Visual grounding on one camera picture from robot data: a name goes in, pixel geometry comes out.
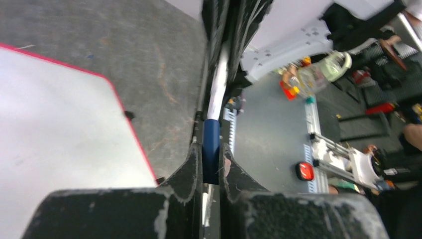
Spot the blue marker cap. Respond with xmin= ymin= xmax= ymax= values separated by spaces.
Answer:
xmin=202 ymin=119 xmax=220 ymax=185

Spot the white board with pink rim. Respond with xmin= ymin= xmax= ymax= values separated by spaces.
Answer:
xmin=0 ymin=44 xmax=157 ymax=239

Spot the small toy blocks pile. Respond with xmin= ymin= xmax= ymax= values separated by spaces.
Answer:
xmin=277 ymin=56 xmax=312 ymax=101

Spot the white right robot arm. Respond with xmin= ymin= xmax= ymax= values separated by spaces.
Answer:
xmin=201 ymin=0 xmax=406 ymax=97

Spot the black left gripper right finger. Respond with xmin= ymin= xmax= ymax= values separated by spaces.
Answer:
xmin=219 ymin=143 xmax=388 ymax=239

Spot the black board clip far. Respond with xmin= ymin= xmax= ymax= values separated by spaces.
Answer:
xmin=156 ymin=177 xmax=166 ymax=185

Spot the red round button device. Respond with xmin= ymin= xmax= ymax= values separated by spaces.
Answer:
xmin=295 ymin=162 xmax=315 ymax=181

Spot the black board clip near corner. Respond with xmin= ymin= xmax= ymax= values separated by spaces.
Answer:
xmin=124 ymin=111 xmax=136 ymax=121

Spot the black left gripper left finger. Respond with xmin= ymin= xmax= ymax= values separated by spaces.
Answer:
xmin=23 ymin=143 xmax=203 ymax=239

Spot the blue white marker pen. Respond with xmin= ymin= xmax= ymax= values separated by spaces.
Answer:
xmin=207 ymin=43 xmax=229 ymax=120

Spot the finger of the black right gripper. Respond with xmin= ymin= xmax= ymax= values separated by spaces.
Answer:
xmin=227 ymin=0 xmax=273 ymax=83
xmin=202 ymin=0 xmax=230 ymax=76

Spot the clear cleaner spray bottle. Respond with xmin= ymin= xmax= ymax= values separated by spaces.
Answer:
xmin=298 ymin=51 xmax=352 ymax=97

